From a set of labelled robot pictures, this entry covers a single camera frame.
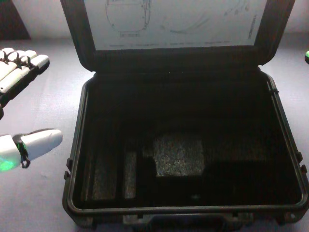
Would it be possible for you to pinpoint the black hard plastic case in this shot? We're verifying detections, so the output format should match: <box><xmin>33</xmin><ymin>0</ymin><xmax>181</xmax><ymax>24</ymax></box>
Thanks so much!
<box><xmin>59</xmin><ymin>0</ymin><xmax>309</xmax><ymax>232</ymax></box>

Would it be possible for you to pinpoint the white printed paper sheet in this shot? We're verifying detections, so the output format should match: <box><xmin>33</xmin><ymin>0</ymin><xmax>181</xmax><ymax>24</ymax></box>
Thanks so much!
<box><xmin>84</xmin><ymin>0</ymin><xmax>268</xmax><ymax>51</ymax></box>

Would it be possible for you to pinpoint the black foam insert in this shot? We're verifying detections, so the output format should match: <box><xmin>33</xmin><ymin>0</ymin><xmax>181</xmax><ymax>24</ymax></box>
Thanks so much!
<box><xmin>78</xmin><ymin>72</ymin><xmax>301</xmax><ymax>207</ymax></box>

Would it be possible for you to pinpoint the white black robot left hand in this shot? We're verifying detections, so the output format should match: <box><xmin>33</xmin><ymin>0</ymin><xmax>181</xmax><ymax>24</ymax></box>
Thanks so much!
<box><xmin>0</xmin><ymin>47</ymin><xmax>64</xmax><ymax>173</ymax></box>

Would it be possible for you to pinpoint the dark brown background panel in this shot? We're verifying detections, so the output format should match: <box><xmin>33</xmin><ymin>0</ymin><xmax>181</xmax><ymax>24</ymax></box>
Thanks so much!
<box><xmin>0</xmin><ymin>0</ymin><xmax>32</xmax><ymax>41</ymax></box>

